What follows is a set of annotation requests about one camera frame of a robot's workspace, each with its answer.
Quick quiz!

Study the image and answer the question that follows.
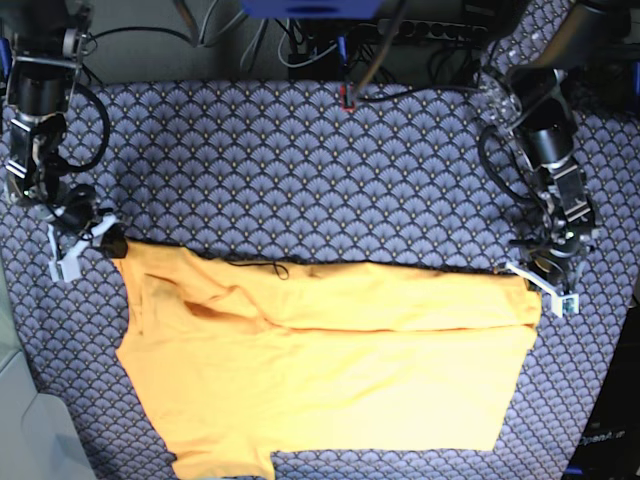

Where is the black power strip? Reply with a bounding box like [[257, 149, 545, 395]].
[[393, 20, 489, 45]]

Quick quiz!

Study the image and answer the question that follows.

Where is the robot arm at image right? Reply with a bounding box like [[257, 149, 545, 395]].
[[478, 1, 628, 317]]

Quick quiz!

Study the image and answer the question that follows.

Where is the black OpenArm case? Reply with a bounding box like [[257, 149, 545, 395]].
[[564, 307, 640, 479]]

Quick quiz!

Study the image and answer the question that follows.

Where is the white furniture at lower left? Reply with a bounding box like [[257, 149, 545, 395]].
[[0, 269, 96, 480]]

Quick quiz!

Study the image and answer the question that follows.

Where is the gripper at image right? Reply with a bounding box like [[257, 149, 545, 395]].
[[494, 214, 599, 316]]

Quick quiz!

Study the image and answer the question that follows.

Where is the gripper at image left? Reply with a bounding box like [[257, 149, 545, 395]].
[[29, 184, 119, 283]]

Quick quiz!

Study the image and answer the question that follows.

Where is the yellow T-shirt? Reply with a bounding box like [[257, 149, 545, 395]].
[[115, 242, 541, 479]]

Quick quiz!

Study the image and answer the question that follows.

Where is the red-framed black clip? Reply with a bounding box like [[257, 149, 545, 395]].
[[339, 83, 355, 112]]

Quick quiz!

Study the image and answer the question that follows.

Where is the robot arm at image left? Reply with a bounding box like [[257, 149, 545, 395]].
[[1, 1, 127, 282]]

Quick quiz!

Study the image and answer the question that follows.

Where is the purple box at top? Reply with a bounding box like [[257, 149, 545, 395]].
[[241, 0, 382, 20]]

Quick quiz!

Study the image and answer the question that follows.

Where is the blue fan-patterned tablecloth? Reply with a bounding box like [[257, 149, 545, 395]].
[[0, 0, 640, 480]]

